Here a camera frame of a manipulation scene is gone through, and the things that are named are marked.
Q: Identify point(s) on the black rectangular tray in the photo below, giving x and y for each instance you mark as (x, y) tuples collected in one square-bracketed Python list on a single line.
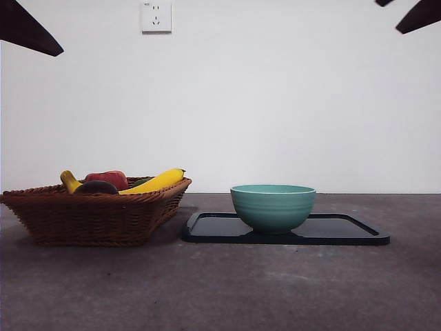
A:
[(213, 229)]

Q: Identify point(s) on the white wall socket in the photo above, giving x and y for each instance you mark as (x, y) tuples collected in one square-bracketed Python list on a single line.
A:
[(156, 17)]

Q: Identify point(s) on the teal ceramic bowl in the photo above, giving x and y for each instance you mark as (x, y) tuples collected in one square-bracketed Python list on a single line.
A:
[(272, 210)]

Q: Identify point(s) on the red fruit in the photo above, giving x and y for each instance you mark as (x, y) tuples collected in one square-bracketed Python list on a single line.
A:
[(110, 178)]

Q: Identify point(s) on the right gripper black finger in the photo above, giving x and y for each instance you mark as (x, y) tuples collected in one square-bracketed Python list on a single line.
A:
[(383, 2), (423, 15)]

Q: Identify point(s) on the dark red plum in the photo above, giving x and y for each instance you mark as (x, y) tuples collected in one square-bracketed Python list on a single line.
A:
[(96, 188)]

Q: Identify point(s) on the brown wicker basket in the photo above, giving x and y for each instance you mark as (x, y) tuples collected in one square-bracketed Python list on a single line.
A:
[(86, 220)]

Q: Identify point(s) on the yellow banana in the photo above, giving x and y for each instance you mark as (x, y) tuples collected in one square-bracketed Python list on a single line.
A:
[(155, 182)]

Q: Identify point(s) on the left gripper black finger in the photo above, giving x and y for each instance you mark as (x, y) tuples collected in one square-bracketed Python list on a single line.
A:
[(24, 27)]

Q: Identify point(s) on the green vegetable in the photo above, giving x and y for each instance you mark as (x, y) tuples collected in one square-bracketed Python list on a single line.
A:
[(141, 181)]

